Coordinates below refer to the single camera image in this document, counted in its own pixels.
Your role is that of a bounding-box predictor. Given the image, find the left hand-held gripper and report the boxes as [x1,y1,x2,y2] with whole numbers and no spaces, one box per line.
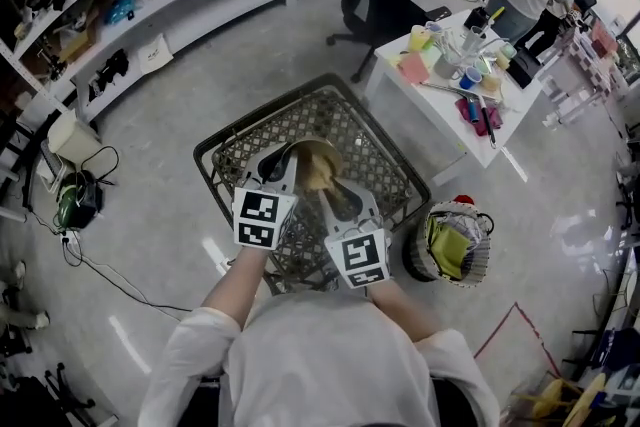
[231,141,303,250]

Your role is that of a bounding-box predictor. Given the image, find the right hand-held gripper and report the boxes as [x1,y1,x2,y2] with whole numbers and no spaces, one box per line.
[319,179,395,291]

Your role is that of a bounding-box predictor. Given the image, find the straw tassel object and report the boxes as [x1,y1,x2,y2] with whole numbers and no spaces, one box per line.
[296,152,342,195]

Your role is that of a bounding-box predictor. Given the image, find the person's right forearm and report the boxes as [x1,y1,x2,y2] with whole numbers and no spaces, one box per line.
[366,282,444,345]

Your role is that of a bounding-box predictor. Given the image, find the person's left forearm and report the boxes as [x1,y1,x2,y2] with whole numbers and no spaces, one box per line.
[199,244,267,334]

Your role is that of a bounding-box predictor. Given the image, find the yellow-green cloth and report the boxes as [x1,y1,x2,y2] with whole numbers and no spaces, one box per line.
[428,214,474,281]

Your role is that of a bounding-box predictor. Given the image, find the white table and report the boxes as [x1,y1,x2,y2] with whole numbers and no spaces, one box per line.
[363,7,545,187]

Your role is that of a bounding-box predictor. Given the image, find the striped woven basket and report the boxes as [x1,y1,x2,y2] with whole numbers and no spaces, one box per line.
[403,197,495,290]

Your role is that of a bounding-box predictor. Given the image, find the person's white shirt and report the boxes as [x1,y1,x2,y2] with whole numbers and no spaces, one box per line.
[138,288,501,427]

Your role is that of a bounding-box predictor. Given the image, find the metal straw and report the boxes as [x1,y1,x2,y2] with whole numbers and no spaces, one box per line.
[421,81,477,100]

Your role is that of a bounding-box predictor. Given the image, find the magenta cloth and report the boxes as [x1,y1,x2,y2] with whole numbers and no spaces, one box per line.
[453,96,505,137]

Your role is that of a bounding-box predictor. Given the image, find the white tote bag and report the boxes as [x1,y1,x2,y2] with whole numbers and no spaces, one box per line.
[136,33,175,76]

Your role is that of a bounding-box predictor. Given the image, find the grey mug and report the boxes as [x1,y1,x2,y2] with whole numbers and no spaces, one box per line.
[432,53,465,81]

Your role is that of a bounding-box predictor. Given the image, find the blue cup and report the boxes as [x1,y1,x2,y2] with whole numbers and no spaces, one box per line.
[457,66,483,91]

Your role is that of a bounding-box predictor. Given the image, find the yellow cup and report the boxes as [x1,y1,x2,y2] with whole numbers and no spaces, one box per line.
[407,24,433,53]

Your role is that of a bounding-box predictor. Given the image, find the black office chair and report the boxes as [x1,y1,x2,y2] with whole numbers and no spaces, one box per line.
[326,0,454,85]

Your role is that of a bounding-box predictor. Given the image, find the white bucket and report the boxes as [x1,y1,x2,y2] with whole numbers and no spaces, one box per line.
[46,108,103,166]

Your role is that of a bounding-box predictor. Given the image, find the green and black vacuum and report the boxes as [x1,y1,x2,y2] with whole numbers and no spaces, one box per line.
[53,168,105,232]

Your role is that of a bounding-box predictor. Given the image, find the mint cup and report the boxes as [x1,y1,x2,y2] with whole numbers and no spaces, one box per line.
[496,41,518,70]

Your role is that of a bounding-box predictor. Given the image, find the blue plastic bag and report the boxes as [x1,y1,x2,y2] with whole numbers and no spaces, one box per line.
[102,0,140,27]

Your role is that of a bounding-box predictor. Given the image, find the black box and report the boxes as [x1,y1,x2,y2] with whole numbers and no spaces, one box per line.
[506,46,541,90]

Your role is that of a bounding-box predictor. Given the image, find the black pen holder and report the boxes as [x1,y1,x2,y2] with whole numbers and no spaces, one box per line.
[462,6,490,32]

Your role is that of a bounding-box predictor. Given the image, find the cardboard box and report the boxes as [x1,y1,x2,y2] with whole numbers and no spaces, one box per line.
[53,9,100,65]

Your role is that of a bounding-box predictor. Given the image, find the pink checkered cloth table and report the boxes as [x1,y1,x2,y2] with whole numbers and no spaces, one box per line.
[542,17,629,126]

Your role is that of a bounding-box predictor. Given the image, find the yellow wooden stool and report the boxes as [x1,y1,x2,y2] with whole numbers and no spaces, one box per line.
[509,372,609,427]

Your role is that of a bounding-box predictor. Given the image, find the black chair base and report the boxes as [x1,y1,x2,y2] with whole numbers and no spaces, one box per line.
[0,362,99,427]

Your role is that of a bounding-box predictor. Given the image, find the black wire mesh basket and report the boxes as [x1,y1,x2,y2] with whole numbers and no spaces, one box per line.
[192,72,432,296]

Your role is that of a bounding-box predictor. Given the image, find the black strap bundle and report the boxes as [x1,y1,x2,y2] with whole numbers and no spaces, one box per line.
[88,47,131,92]

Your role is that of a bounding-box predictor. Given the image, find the black power cable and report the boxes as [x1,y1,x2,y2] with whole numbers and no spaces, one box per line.
[62,234,194,315]

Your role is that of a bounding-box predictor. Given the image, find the white wire rack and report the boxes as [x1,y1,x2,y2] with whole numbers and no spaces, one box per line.
[34,138,69,192]

